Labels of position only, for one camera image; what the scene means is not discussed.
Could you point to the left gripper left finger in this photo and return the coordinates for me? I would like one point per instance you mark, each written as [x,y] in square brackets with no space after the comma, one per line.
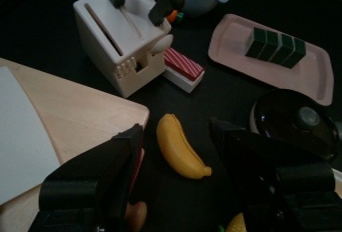
[88,189]

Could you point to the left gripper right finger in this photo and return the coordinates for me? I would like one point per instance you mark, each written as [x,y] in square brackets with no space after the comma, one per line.
[275,192]

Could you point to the white toy knife block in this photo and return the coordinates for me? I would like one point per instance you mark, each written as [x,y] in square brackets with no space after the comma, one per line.
[100,59]

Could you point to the green and yellow toy corn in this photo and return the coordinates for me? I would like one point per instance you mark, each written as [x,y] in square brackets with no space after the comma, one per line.
[237,224]

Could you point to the brown toy egg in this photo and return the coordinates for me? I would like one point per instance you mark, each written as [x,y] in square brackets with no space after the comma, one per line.
[136,216]

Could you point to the white toy pot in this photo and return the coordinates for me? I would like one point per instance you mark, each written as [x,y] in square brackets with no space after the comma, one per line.
[338,181]

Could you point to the white flat sheet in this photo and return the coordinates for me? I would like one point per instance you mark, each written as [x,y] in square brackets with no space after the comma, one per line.
[21,142]

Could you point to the yellow toy banana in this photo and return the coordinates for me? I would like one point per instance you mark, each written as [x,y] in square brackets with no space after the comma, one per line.
[177,147]

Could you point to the wooden cutting board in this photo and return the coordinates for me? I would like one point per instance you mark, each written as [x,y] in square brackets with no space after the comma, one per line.
[88,109]

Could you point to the white toy fork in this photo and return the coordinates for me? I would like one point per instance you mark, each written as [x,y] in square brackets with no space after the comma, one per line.
[124,68]

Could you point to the red striped white toy block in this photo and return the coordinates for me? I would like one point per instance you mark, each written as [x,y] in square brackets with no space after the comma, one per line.
[181,64]

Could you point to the dark green segmented toy block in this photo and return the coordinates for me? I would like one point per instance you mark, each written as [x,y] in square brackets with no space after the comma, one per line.
[275,46]

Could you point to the pink plastic tray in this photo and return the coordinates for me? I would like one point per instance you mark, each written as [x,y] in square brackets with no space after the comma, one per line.
[231,49]

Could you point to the white toy spoon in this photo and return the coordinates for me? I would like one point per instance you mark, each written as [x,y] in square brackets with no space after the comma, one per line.
[161,43]

